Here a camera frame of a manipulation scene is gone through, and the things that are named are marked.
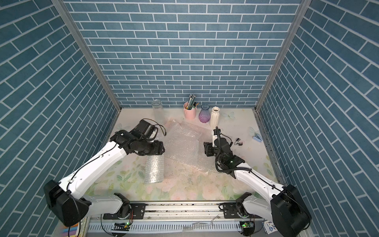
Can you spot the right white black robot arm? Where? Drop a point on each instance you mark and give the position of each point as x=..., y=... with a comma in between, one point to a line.
x=282, y=205

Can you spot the white slotted cable duct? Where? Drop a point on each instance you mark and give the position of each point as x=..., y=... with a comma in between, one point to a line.
x=166, y=227

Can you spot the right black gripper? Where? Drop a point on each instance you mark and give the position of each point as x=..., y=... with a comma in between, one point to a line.
x=209, y=147

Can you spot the cream ribbed cylinder vase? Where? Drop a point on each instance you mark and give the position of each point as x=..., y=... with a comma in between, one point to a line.
x=215, y=116

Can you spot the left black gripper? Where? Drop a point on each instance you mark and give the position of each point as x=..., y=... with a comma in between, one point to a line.
x=157, y=149

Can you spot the pens in cup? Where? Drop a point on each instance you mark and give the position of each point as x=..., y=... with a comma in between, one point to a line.
x=191, y=102

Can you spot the pink pen cup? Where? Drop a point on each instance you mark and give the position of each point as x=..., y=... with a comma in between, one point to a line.
x=189, y=114

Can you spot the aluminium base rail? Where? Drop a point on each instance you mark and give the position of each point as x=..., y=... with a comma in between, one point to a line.
x=177, y=212

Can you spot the clear ribbed glass vase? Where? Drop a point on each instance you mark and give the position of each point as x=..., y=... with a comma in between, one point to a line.
x=159, y=113

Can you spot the bubble vase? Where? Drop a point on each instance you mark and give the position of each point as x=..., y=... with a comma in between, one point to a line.
x=154, y=170

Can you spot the purple vase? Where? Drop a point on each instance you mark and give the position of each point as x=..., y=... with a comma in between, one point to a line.
x=204, y=115

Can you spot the small black metal clip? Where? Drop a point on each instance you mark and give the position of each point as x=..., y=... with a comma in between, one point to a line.
x=238, y=142

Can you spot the white red blue box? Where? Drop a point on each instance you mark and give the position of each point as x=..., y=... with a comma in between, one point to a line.
x=269, y=227

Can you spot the small blue white object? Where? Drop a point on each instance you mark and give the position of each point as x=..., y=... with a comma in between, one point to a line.
x=257, y=137

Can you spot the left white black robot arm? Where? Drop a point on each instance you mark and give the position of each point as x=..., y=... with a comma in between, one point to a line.
x=66, y=198

